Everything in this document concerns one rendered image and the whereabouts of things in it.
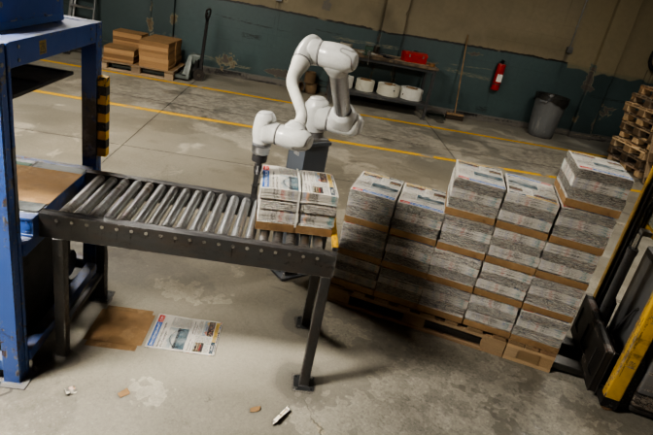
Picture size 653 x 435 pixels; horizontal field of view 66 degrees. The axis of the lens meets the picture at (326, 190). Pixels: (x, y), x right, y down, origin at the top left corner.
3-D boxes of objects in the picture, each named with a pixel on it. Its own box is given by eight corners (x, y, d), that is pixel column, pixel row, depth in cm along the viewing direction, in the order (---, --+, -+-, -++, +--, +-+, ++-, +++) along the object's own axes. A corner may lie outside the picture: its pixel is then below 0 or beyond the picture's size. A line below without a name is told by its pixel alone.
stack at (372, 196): (340, 273, 373) (362, 169, 341) (499, 322, 350) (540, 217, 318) (325, 300, 338) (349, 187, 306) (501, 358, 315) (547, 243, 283)
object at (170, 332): (223, 322, 299) (223, 321, 298) (214, 356, 273) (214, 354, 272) (159, 315, 296) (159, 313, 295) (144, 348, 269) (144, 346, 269)
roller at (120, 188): (130, 186, 273) (131, 178, 271) (96, 226, 230) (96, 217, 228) (121, 184, 273) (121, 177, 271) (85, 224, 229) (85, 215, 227)
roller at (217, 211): (226, 201, 278) (227, 193, 276) (211, 243, 234) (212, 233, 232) (218, 200, 277) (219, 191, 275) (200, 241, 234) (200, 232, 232)
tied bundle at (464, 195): (445, 191, 330) (455, 158, 321) (491, 203, 325) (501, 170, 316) (443, 214, 295) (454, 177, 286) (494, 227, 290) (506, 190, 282)
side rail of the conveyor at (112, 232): (332, 272, 243) (336, 250, 238) (332, 279, 238) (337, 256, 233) (44, 231, 231) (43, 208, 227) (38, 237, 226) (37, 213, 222)
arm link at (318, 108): (304, 123, 335) (310, 91, 327) (330, 130, 331) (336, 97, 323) (295, 128, 321) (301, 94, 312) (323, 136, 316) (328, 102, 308)
